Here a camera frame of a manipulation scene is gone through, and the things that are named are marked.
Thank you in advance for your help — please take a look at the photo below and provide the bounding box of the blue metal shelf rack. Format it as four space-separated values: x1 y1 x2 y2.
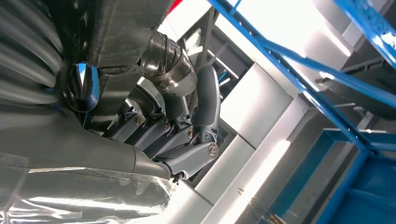
206 0 396 224

